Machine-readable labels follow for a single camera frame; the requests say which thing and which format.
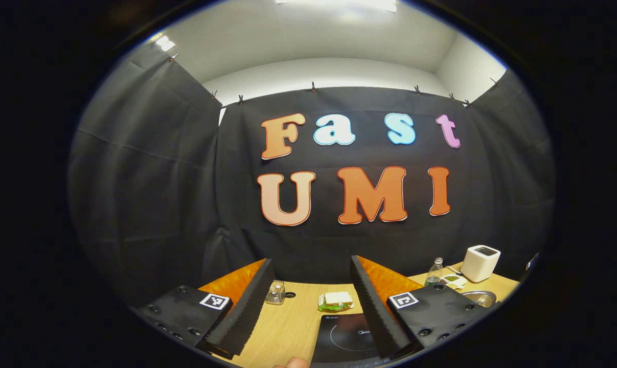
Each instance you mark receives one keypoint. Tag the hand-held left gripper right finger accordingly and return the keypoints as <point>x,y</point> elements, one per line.
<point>377,312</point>

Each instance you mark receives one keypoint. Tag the clear plastic water bottle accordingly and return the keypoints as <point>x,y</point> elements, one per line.
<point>434,273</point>

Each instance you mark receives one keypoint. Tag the sandwich with green lettuce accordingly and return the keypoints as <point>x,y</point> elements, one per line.
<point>336,300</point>

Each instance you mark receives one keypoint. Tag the large ceiling light panel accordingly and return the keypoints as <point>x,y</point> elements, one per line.
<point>339,4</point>

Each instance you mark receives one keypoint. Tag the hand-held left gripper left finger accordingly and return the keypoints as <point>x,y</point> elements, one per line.
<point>247,312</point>

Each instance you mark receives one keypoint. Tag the white divided plate of beans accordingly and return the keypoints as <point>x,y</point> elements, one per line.
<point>454,281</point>

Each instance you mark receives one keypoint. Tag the small ceiling light panel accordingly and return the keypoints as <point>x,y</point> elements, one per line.
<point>165,43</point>

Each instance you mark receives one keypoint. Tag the black induction cooktop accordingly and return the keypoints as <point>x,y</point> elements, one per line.
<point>339,342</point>

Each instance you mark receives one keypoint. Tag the row of backdrop clips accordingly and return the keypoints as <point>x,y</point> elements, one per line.
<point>313,87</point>

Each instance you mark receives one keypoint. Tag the black backdrop cloth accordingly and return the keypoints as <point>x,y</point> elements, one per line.
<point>185,204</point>

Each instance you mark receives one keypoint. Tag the stainless steel pot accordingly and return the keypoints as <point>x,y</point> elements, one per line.
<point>479,295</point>

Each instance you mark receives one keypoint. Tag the white toaster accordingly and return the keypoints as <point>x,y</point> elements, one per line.
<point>479,263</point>

